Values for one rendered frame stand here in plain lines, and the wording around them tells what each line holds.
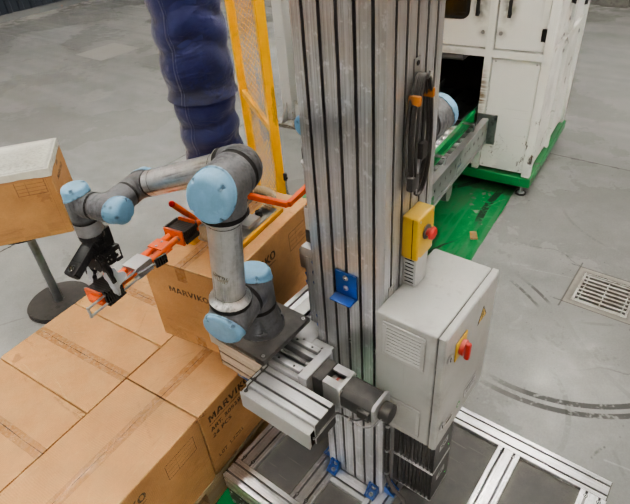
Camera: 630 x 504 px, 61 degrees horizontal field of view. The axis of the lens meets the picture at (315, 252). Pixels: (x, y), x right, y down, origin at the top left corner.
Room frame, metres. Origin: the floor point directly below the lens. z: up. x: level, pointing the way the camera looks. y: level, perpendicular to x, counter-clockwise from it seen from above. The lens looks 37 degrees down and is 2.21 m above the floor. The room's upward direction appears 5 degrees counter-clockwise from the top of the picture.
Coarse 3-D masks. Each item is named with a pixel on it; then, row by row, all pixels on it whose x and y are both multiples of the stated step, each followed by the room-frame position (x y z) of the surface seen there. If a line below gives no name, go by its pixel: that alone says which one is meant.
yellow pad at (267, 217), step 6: (258, 210) 1.78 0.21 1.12; (264, 210) 1.82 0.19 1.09; (270, 210) 1.81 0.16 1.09; (276, 210) 1.82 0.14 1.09; (282, 210) 1.83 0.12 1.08; (264, 216) 1.77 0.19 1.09; (270, 216) 1.78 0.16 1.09; (276, 216) 1.79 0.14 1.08; (258, 222) 1.73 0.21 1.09; (264, 222) 1.74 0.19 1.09; (270, 222) 1.75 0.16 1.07; (252, 228) 1.69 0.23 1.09; (258, 228) 1.70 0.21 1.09; (264, 228) 1.72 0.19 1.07; (246, 234) 1.66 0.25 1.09; (252, 234) 1.66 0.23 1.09; (258, 234) 1.68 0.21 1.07; (246, 240) 1.62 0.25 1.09
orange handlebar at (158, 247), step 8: (296, 192) 1.73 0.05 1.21; (304, 192) 1.75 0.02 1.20; (256, 200) 1.73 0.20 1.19; (264, 200) 1.71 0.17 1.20; (272, 200) 1.69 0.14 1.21; (280, 200) 1.69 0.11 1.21; (288, 200) 1.68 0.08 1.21; (296, 200) 1.70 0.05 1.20; (200, 224) 1.60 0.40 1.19; (160, 240) 1.49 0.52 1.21; (168, 240) 1.52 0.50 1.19; (176, 240) 1.49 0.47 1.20; (152, 248) 1.46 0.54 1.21; (160, 248) 1.44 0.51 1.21; (168, 248) 1.46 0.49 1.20; (152, 256) 1.40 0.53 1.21; (136, 272) 1.33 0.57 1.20; (128, 280) 1.30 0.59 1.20; (88, 296) 1.23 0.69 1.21
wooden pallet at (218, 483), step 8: (264, 424) 1.58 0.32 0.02; (256, 432) 1.54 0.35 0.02; (248, 440) 1.50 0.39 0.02; (240, 448) 1.39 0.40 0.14; (232, 456) 1.35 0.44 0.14; (216, 480) 1.25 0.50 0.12; (224, 480) 1.28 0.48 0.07; (208, 488) 1.21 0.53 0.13; (216, 488) 1.24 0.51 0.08; (224, 488) 1.27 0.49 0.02; (200, 496) 1.18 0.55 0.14; (208, 496) 1.20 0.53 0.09; (216, 496) 1.23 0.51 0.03
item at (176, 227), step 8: (168, 224) 1.57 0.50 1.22; (176, 224) 1.58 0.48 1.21; (184, 224) 1.57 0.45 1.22; (192, 224) 1.57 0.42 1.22; (168, 232) 1.54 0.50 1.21; (176, 232) 1.51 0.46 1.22; (184, 232) 1.51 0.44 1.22; (192, 232) 1.55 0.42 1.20; (184, 240) 1.51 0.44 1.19; (192, 240) 1.53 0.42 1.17
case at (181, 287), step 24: (288, 216) 1.79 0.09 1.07; (264, 240) 1.64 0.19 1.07; (288, 240) 1.75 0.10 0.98; (168, 264) 1.54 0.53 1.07; (192, 264) 1.53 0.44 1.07; (288, 264) 1.73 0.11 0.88; (168, 288) 1.56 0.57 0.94; (192, 288) 1.49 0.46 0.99; (288, 288) 1.71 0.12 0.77; (168, 312) 1.58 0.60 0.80; (192, 312) 1.51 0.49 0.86; (192, 336) 1.53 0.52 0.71
